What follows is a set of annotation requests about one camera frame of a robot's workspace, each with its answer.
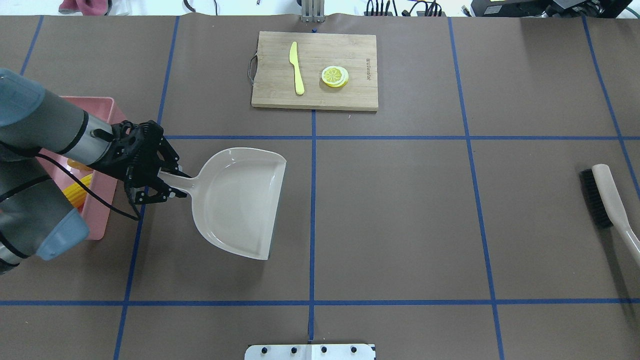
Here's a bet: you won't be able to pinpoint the pink cloth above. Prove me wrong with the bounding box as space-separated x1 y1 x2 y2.
58 0 113 16

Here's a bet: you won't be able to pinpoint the brown toy potato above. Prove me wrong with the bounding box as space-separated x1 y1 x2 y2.
66 158 94 173

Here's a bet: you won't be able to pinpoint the yellow plastic knife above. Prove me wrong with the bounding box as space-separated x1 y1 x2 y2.
288 41 306 96

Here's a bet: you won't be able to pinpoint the beige plastic dustpan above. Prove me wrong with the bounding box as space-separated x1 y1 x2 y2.
158 146 287 261

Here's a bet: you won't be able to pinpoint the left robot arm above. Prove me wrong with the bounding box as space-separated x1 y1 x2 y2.
0 68 187 274

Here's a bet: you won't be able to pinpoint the pink plastic bin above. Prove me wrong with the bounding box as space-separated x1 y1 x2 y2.
37 96 128 241

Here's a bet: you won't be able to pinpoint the yellow toy corn cob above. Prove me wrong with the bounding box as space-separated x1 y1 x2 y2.
62 173 93 209

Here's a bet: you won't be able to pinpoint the bamboo cutting board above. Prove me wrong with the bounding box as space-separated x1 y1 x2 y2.
251 30 379 112

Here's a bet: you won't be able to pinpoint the toy lemon slice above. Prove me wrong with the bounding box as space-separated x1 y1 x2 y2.
320 65 350 88

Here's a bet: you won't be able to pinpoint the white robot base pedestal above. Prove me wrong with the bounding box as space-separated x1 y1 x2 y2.
244 343 377 360

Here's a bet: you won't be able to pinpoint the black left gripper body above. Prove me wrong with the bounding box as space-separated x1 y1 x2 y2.
90 120 165 183

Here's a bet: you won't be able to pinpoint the aluminium frame post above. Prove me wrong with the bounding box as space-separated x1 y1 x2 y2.
297 0 326 24

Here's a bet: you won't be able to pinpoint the beige hand brush black bristles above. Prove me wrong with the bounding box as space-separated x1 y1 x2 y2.
578 163 640 265

